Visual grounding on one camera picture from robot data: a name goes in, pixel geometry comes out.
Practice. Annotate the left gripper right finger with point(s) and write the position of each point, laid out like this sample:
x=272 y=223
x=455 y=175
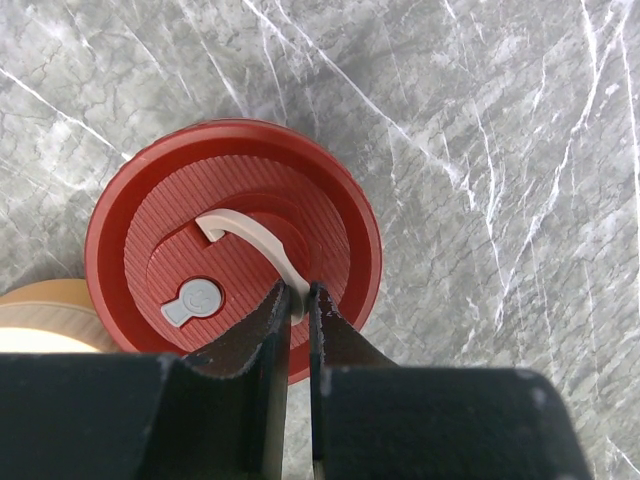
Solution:
x=374 y=419

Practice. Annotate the cream round lid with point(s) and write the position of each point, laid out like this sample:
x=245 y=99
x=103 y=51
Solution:
x=48 y=328

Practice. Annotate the yellow lunch container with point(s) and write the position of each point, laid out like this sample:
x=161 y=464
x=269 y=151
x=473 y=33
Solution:
x=68 y=292

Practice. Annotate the red round lid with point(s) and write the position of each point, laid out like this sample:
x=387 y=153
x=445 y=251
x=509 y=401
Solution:
x=159 y=284

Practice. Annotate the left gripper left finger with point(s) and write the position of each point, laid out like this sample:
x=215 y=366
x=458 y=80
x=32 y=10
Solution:
x=216 y=413

